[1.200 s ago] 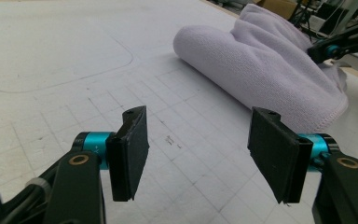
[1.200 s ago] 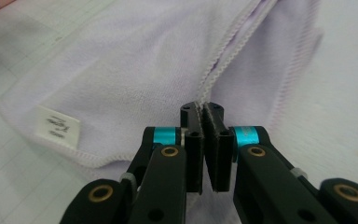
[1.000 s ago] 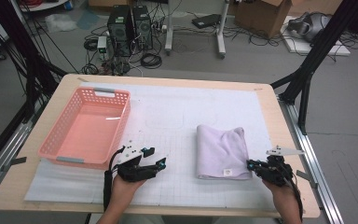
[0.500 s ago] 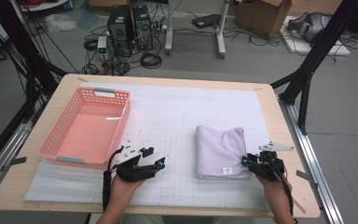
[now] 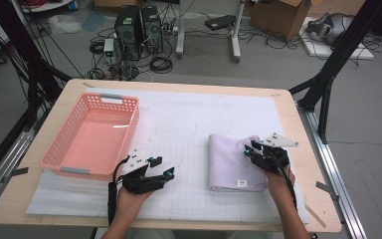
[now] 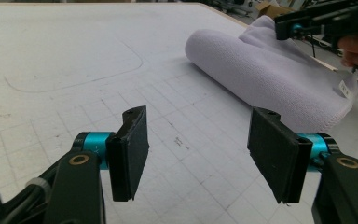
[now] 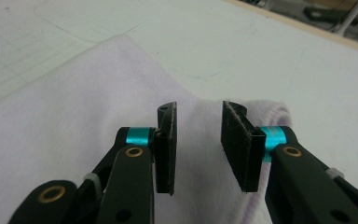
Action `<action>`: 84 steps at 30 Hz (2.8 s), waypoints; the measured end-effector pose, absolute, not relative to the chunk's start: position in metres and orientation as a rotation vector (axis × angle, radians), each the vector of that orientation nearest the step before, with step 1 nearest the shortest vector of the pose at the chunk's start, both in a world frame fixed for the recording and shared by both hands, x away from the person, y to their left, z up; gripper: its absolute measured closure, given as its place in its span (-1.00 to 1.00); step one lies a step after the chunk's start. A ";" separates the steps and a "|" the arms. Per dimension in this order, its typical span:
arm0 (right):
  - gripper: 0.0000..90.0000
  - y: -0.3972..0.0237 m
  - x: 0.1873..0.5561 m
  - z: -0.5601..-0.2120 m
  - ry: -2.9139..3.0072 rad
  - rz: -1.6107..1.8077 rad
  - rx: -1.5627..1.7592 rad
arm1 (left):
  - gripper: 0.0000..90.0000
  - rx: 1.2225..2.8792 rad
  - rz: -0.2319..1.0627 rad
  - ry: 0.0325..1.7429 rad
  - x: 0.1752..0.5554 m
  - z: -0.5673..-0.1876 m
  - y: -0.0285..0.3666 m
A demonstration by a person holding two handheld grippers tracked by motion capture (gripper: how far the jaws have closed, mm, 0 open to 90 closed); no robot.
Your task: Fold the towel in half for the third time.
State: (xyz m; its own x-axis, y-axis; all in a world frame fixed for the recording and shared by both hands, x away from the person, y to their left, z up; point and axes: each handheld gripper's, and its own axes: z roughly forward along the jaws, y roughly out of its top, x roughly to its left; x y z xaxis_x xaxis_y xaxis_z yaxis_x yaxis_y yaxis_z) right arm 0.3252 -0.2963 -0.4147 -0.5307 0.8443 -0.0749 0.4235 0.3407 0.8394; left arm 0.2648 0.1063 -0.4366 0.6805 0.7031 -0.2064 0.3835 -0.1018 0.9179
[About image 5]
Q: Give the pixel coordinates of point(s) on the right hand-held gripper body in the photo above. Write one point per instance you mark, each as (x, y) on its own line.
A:
(272, 159)

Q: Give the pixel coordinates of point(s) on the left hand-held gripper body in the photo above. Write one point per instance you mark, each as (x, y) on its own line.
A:
(141, 184)

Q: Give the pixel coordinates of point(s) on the lilac printed cloth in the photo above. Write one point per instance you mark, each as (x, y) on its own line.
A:
(229, 162)

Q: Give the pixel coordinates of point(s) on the pink plastic basket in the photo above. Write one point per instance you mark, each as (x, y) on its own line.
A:
(93, 146)

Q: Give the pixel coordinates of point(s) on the person's left hand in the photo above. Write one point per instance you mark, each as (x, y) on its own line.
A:
(131, 202)

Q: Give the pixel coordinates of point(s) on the person's right hand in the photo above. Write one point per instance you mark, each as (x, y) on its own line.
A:
(278, 182)

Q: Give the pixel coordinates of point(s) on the person's light trousers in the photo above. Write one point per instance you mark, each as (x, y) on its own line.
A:
(155, 235)

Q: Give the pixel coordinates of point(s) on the white foam mat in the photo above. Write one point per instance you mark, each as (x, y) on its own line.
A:
(185, 116)

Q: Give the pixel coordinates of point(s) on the thin wooden stick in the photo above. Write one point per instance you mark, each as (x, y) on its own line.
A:
(315, 215)

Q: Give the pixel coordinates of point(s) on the white floor board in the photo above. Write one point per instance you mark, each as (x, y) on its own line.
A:
(318, 49)

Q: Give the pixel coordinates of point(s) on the small white device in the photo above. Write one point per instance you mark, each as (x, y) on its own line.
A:
(108, 46)

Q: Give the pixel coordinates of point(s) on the brown cardboard box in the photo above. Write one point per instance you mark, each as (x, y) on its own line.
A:
(278, 20)

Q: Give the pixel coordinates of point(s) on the black flat box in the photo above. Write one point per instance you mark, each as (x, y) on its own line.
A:
(220, 22)

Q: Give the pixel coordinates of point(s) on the white metal stand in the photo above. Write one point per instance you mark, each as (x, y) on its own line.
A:
(180, 33)

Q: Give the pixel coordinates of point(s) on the black computer tower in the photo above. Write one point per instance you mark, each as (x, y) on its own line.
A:
(127, 33)
(152, 30)

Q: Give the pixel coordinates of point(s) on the grey rounded device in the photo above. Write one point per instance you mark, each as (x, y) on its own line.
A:
(335, 28)

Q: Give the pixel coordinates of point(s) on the clear plastic bag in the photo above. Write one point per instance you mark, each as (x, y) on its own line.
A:
(64, 24)

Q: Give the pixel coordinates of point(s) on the white round table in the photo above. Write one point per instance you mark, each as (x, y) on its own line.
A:
(43, 6)

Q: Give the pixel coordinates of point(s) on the aluminium rail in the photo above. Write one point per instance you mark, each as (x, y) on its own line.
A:
(0, 172)
(331, 166)

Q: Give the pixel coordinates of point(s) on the grey metal bracket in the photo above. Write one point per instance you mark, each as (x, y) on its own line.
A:
(16, 172)
(326, 189)

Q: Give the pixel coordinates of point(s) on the black metal frame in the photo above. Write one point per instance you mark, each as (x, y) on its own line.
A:
(20, 43)
(344, 43)

